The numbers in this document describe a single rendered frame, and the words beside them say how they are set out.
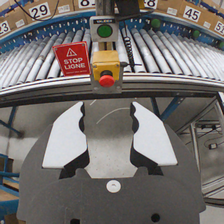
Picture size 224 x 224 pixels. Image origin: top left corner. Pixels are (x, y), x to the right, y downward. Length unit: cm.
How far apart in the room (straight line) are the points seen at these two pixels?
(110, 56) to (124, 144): 89
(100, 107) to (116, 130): 30
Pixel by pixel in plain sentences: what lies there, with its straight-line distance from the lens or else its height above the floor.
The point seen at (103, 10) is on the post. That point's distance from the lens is 32.
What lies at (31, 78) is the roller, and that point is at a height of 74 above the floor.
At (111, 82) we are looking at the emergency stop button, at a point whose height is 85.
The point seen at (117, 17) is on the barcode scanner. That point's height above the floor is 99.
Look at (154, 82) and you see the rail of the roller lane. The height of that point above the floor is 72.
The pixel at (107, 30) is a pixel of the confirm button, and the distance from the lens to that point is 29.
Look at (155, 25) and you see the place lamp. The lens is 94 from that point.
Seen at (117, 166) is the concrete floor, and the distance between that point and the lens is 106.
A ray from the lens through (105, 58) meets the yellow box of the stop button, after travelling 32.
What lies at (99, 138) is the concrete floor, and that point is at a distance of 111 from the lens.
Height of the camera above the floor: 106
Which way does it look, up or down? 62 degrees down
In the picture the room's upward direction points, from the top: 1 degrees counter-clockwise
